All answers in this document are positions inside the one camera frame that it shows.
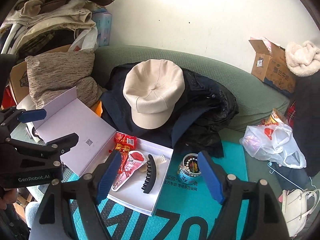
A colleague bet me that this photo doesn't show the teal bubble mailer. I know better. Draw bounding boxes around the teal bubble mailer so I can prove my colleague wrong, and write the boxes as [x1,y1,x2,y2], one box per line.
[67,140,249,240]

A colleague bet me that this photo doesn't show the green sofa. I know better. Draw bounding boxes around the green sofa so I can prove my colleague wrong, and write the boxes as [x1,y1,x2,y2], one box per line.
[10,45,310,205]

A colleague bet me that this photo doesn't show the navy jacket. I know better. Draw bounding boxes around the navy jacket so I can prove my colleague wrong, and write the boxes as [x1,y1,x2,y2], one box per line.
[101,64,225,158]

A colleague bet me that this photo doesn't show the red gift box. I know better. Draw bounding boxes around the red gift box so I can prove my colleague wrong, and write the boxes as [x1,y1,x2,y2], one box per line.
[1,85,13,110]

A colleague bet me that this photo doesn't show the white and red plastic bag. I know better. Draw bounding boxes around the white and red plastic bag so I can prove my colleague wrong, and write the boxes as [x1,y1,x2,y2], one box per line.
[69,27,98,52]

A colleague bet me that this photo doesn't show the beige cap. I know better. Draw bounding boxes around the beige cap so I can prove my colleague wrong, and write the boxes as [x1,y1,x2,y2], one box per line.
[122,59,185,130]

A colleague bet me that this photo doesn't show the glass jar with blue label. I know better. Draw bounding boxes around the glass jar with blue label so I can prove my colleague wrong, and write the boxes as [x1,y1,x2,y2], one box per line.
[178,154,202,184]

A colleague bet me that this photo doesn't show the orange snack packet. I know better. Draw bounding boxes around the orange snack packet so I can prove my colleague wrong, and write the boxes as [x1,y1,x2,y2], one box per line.
[261,108,288,127]

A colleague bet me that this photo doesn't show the pile of clothes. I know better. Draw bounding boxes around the pile of clothes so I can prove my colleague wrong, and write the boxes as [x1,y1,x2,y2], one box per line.
[0,0,115,55]

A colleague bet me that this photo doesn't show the red plaid cloth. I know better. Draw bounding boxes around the red plaid cloth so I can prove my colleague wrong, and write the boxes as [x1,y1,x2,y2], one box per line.
[286,100,297,125]

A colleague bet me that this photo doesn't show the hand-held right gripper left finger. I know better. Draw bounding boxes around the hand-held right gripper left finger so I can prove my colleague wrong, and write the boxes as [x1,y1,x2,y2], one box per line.
[39,150,123,240]

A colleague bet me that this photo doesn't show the cream hair comb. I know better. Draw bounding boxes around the cream hair comb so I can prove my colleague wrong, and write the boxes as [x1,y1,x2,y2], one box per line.
[152,154,166,165]

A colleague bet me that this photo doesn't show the brown woven cushion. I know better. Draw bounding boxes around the brown woven cushion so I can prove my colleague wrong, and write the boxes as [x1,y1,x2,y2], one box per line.
[75,76,103,108]
[25,51,96,105]

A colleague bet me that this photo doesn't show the white wire hanger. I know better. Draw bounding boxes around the white wire hanger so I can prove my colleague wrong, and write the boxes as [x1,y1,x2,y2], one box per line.
[267,161,313,190]

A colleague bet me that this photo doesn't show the black coat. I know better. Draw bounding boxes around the black coat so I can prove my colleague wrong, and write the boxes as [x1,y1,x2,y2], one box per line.
[291,74,320,178]

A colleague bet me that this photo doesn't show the pink heart packet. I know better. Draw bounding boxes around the pink heart packet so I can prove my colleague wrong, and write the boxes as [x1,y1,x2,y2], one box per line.
[111,150,147,192]

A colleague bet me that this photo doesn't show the black puffer jacket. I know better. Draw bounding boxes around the black puffer jacket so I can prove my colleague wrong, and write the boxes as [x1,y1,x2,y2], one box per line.
[184,69,239,153]

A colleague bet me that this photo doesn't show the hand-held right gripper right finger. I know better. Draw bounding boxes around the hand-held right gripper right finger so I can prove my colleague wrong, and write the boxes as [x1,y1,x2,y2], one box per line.
[197,151,288,240]

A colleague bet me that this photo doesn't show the black hair claw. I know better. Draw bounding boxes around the black hair claw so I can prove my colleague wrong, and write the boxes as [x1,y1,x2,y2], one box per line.
[141,154,157,194]

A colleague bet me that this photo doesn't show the white fluffy garment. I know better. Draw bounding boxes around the white fluffy garment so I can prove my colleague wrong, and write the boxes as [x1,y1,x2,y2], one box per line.
[285,41,320,77]

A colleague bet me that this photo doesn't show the open cardboard box blue print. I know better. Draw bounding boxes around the open cardboard box blue print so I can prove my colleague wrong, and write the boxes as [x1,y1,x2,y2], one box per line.
[248,37,297,97]

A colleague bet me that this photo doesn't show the cardboard box with dark logo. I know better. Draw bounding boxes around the cardboard box with dark logo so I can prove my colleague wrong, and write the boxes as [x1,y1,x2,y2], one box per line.
[9,44,73,105]

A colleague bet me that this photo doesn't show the white gift box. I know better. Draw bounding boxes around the white gift box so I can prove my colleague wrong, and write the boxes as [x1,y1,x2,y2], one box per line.
[32,86,175,217]

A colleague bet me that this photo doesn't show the red ketchup packet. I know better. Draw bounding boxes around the red ketchup packet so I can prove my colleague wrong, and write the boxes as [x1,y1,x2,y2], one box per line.
[117,151,129,180]

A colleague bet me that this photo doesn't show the person's left hand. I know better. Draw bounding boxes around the person's left hand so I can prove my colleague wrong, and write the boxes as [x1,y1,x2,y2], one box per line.
[0,187,18,209]

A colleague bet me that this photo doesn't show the red snack packet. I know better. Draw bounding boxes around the red snack packet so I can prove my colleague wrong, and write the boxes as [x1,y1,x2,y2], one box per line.
[114,132,137,153]

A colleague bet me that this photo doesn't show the blue tissue pack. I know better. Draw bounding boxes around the blue tissue pack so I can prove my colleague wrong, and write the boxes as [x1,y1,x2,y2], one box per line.
[91,9,113,47]

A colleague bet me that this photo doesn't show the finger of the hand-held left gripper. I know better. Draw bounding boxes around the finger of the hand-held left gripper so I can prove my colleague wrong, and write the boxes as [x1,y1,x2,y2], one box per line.
[10,133,79,159]
[0,106,47,140]

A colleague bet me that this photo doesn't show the white handbag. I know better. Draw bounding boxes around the white handbag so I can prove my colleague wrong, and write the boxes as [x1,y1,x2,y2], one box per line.
[281,189,319,238]

